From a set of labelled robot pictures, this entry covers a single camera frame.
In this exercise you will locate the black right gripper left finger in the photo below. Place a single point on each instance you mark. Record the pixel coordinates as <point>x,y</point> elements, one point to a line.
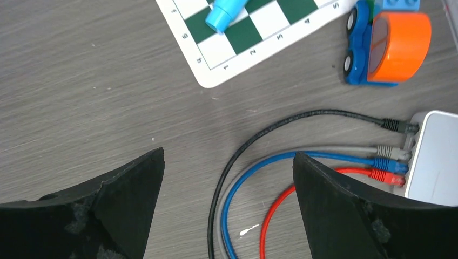
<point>108,216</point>

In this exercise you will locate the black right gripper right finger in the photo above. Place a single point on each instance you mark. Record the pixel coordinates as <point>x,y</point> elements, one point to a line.
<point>346,218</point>

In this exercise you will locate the white network switch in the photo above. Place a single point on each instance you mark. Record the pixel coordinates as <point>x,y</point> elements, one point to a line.
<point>432,175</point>

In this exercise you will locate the green white chessboard mat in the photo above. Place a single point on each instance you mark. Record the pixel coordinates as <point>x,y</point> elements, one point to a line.
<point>262,29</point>

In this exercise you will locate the light blue toy microphone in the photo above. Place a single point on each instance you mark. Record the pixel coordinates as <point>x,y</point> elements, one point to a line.
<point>223,13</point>

